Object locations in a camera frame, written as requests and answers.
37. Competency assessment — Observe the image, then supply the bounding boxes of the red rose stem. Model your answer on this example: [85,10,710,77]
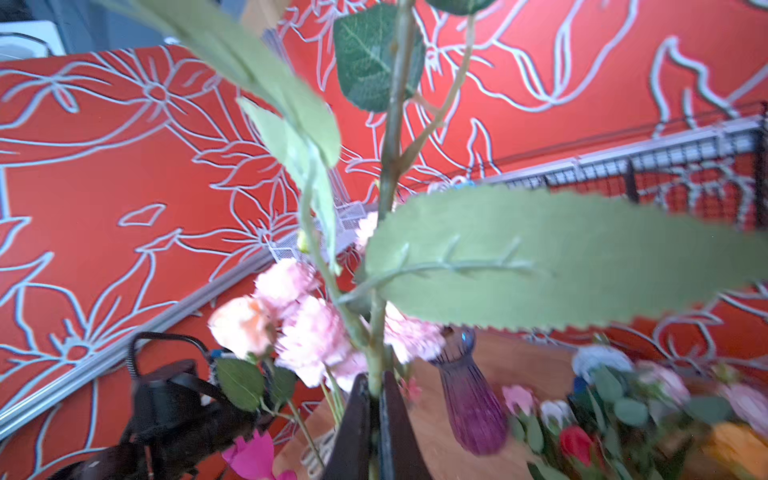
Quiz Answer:
[110,1,767,392]

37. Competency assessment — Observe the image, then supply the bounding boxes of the peach rose stem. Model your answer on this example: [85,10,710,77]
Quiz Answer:
[208,296,325,468]

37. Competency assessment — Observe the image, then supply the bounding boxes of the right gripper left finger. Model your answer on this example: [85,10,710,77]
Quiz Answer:
[321,374,373,480]

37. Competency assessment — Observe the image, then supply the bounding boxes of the pale pink flower stem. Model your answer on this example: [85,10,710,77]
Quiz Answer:
[254,258,367,396]

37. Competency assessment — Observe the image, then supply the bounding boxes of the mixed flower bunch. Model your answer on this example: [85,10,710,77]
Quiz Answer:
[502,344,767,479]

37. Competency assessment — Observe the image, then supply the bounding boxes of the purple glass vase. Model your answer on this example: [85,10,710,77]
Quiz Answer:
[431,327,508,456]

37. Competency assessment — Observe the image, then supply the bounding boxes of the pink plastic cup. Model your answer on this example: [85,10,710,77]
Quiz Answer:
[221,430,297,480]

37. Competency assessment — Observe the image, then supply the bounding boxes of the clear plastic bin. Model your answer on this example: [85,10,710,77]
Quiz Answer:
[263,200,370,265]

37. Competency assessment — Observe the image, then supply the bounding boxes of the black wire basket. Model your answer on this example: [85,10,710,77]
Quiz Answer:
[492,101,767,230]

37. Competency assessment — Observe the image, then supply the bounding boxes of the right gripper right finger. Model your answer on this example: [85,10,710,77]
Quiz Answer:
[379,371,432,480]

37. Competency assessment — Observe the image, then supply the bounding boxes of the pink peony stem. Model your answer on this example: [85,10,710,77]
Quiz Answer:
[384,302,446,364]

